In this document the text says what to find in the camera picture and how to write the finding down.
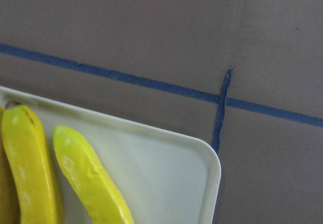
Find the yellow banana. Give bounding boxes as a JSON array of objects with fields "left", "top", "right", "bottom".
[
  {"left": 1, "top": 104, "right": 65, "bottom": 223},
  {"left": 52, "top": 125, "right": 134, "bottom": 223}
]

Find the white bear plate tray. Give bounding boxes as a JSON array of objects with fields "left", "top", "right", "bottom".
[{"left": 1, "top": 87, "right": 221, "bottom": 223}]

